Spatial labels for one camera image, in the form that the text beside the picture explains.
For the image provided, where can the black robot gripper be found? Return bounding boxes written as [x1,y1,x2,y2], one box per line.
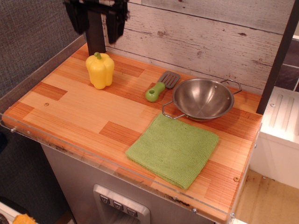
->
[63,0,129,44]

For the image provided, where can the yellow toy bell pepper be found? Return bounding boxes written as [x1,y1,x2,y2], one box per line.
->
[85,52,115,90]

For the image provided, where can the clear acrylic front guard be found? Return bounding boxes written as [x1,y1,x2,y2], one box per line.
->
[2,108,262,224]

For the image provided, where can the green knitted cloth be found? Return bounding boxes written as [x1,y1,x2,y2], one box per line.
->
[126,114,219,189]

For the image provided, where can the grey toy fridge cabinet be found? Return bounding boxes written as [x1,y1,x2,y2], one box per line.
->
[42,145,213,224]

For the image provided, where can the silver dispenser button panel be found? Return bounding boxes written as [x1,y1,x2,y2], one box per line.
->
[93,184,151,224]

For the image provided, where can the yellow orange object bottom left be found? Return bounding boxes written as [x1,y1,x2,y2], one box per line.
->
[12,214,36,224]

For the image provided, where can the dark left upright post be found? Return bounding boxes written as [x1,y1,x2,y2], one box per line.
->
[85,11,106,56]

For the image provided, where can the dark upright post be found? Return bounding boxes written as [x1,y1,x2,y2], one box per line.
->
[256,0,299,115]
[85,11,106,56]

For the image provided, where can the green handled grey spatula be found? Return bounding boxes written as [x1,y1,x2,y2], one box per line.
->
[145,70,180,102]

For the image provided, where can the stainless steel bowl with handles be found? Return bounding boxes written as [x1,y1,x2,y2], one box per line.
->
[162,78,242,121]

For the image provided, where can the dark right upright post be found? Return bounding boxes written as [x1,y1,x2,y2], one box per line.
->
[256,0,299,115]

